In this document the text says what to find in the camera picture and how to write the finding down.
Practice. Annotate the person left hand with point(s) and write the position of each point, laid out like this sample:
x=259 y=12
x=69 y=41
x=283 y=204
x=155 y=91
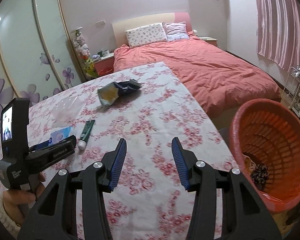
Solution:
x=12 y=199

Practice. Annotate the white wire rack trolley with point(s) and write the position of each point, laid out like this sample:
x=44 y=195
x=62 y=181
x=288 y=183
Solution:
x=291 y=90

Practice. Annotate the stack of plush toys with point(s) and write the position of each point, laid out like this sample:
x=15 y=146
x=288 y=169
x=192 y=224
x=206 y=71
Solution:
x=82 y=50

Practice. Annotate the clear plastic wrapper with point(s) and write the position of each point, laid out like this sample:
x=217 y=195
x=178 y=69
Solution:
x=66 y=111

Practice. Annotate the bed with red duvet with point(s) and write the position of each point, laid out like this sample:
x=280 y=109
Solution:
x=218 y=80

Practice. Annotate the right bedside nightstand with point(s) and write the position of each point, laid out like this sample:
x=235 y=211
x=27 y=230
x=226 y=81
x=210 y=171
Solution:
x=209 y=40

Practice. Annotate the pink floral tablecloth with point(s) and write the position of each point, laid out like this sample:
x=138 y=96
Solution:
x=149 y=201

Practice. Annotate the black floral fabric item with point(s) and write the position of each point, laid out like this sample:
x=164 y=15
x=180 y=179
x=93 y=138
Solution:
x=259 y=176

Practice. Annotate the red plastic laundry basket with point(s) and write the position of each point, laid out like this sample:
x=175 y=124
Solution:
x=268 y=133

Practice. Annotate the green tube white cap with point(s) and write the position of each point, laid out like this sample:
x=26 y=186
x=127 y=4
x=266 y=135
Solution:
x=85 y=135

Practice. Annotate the white floral pillow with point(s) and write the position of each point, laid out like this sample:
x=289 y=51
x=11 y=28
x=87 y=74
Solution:
x=145 y=35

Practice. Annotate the blue white tissue packet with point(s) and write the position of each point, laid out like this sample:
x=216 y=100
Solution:
x=55 y=137

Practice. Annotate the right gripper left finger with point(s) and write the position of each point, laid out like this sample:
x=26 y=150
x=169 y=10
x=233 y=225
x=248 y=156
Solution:
x=113 y=164

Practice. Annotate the pink striped curtain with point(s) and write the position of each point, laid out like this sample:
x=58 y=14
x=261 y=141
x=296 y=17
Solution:
x=278 y=31

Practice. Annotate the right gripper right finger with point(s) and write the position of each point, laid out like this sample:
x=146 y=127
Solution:
x=184 y=161

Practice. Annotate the floral glass wardrobe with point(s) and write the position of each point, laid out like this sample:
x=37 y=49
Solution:
x=36 y=56

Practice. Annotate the left red nightstand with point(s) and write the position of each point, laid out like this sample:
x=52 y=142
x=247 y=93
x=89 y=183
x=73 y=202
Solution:
x=105 y=65

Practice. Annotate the pink striped pillow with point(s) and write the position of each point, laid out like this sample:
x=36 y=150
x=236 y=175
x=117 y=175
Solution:
x=175 y=31

